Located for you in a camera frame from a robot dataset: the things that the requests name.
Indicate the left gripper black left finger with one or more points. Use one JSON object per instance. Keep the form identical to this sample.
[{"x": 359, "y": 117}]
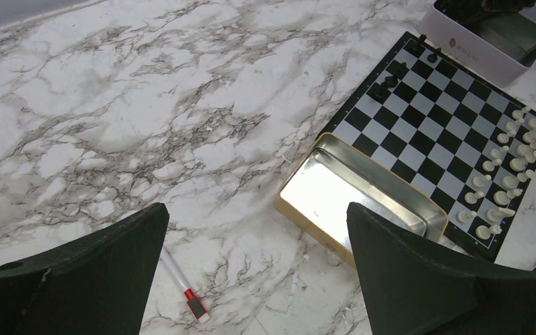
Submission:
[{"x": 97, "y": 284}]

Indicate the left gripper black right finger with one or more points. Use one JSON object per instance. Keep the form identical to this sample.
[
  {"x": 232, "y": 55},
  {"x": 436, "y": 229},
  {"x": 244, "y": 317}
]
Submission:
[{"x": 412, "y": 285}]

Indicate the white chess piece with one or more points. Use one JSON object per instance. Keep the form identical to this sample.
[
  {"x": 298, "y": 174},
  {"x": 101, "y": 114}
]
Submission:
[
  {"x": 484, "y": 233},
  {"x": 499, "y": 213},
  {"x": 511, "y": 182},
  {"x": 519, "y": 164},
  {"x": 504, "y": 197},
  {"x": 466, "y": 216}
]

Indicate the white box of black pieces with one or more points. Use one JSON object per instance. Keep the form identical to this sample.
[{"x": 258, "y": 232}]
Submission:
[{"x": 491, "y": 37}]

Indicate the small red white marker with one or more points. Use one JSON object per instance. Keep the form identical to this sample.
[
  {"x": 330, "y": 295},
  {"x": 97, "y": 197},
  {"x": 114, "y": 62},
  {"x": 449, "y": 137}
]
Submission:
[{"x": 194, "y": 303}]

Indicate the gold metal tin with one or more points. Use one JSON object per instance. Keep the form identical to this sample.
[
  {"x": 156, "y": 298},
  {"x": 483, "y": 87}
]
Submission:
[{"x": 331, "y": 175}]

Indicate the black white chessboard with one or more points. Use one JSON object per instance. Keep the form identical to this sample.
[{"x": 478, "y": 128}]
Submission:
[{"x": 446, "y": 131}]

